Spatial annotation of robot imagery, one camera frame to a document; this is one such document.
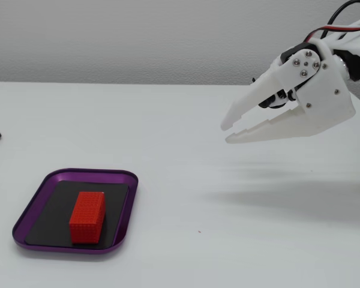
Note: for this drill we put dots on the white gripper with motor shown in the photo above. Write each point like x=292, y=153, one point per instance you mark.
x=324, y=90

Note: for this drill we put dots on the red studded cube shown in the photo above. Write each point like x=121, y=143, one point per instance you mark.
x=87, y=216

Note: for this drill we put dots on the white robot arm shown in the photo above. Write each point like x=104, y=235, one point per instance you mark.
x=357, y=39

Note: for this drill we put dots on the black tray mat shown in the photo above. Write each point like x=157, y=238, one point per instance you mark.
x=54, y=216

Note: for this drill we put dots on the purple metal tray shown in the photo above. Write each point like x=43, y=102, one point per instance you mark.
x=33, y=210

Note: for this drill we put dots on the small black gripper camera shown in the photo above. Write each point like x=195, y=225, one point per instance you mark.
x=265, y=103

